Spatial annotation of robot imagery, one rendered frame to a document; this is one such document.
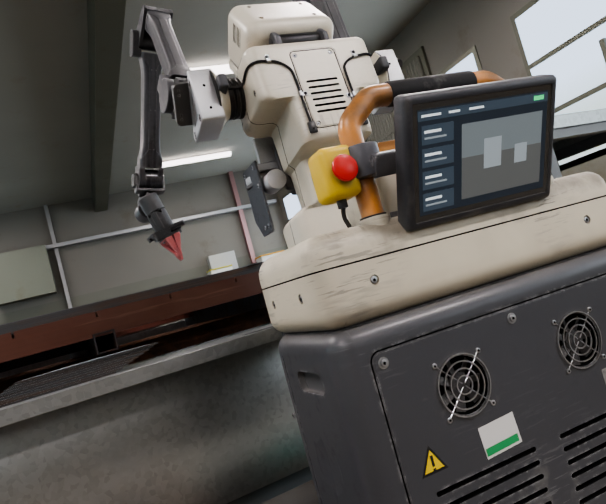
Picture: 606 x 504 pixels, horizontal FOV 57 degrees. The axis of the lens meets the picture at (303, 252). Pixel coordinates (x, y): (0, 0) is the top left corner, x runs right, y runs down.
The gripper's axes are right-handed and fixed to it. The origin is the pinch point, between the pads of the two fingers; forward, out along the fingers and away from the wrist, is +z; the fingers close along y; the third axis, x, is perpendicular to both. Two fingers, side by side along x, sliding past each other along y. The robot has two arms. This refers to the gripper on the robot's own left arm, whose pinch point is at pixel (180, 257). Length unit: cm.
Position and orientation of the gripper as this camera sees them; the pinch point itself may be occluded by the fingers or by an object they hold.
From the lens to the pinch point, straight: 163.6
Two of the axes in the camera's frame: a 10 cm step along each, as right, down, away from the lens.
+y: -7.6, 4.3, -4.9
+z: 4.8, 8.8, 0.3
